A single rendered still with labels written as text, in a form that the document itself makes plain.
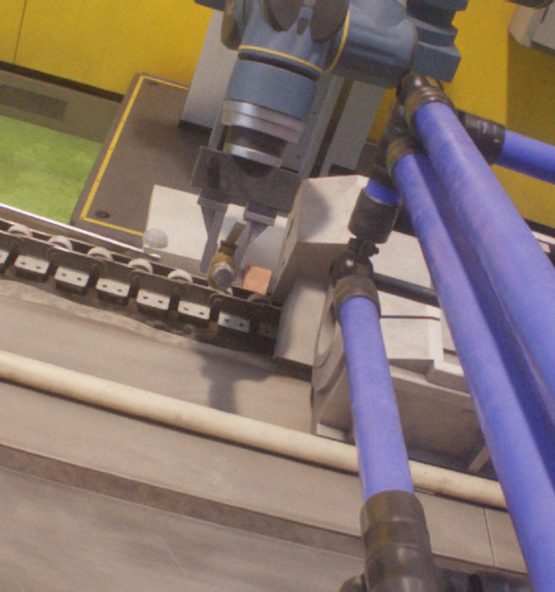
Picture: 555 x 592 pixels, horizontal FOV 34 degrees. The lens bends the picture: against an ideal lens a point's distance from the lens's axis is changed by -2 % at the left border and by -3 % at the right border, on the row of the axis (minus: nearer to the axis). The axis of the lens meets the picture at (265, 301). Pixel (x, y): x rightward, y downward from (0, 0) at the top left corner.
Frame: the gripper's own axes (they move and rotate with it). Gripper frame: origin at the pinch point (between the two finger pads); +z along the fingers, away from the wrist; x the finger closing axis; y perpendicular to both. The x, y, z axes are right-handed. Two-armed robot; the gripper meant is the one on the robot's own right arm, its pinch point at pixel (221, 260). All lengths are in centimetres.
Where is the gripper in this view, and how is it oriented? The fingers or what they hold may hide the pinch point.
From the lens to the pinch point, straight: 117.6
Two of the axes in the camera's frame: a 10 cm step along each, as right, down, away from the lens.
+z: -2.8, 9.5, 1.1
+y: 0.9, 1.4, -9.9
